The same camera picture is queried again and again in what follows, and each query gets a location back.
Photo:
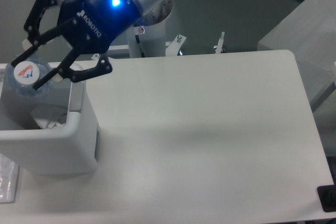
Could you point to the white left base bracket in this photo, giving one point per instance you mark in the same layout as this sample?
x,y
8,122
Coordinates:
x,y
115,52

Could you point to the white right base bracket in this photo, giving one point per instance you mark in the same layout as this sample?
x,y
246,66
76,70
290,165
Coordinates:
x,y
174,48

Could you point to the white plastic wrapper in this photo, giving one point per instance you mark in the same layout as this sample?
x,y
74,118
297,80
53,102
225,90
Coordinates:
x,y
48,116

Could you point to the crushed clear plastic bottle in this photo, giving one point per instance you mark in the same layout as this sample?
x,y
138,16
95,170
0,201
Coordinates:
x,y
22,77

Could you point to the white base bracket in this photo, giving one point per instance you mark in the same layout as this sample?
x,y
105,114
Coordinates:
x,y
115,52
174,48

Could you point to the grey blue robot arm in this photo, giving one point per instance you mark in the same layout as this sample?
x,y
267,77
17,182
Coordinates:
x,y
50,16

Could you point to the white far right clamp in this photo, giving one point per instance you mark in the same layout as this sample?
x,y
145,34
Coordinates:
x,y
219,48

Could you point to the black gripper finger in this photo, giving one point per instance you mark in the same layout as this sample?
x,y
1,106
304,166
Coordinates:
x,y
32,24
64,70

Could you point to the white trash can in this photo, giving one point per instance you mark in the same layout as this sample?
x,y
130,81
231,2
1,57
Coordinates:
x,y
71,149

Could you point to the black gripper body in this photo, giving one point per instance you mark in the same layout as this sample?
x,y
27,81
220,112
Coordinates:
x,y
100,22

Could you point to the black device at table edge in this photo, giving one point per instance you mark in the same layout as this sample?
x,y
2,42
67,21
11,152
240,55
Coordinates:
x,y
326,195

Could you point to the white covered side table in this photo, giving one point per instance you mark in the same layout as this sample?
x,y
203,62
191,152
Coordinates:
x,y
309,33

